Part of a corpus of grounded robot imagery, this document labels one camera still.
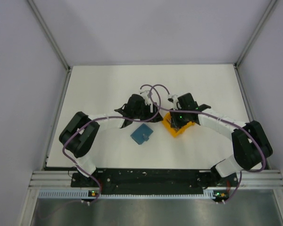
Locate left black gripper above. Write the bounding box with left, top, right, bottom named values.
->
left=133, top=102, right=163, bottom=123

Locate orange plastic card stand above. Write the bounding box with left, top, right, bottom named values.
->
left=162, top=113, right=195, bottom=138

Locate blue leather card holder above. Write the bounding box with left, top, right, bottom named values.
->
left=130, top=124, right=153, bottom=145

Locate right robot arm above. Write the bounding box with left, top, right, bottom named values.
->
left=168, top=93, right=273, bottom=186

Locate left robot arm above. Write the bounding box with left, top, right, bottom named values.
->
left=59, top=91, right=163, bottom=187

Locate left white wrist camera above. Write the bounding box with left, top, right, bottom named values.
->
left=139, top=89, right=154, bottom=113

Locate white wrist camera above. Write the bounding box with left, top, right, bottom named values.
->
left=167, top=94, right=180, bottom=110
left=139, top=89, right=154, bottom=113

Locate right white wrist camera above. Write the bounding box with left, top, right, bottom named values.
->
left=167, top=94, right=180, bottom=110

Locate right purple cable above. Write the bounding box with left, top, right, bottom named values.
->
left=150, top=83, right=267, bottom=204

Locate purple cable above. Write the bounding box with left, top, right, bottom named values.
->
left=62, top=84, right=161, bottom=204
left=150, top=83, right=267, bottom=204

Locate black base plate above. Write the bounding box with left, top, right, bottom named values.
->
left=70, top=167, right=239, bottom=195

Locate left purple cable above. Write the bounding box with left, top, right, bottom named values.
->
left=62, top=84, right=161, bottom=204

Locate grey cable duct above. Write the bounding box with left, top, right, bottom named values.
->
left=38, top=189, right=216, bottom=200

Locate aluminium frame rail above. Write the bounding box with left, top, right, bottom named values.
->
left=29, top=169, right=283, bottom=189

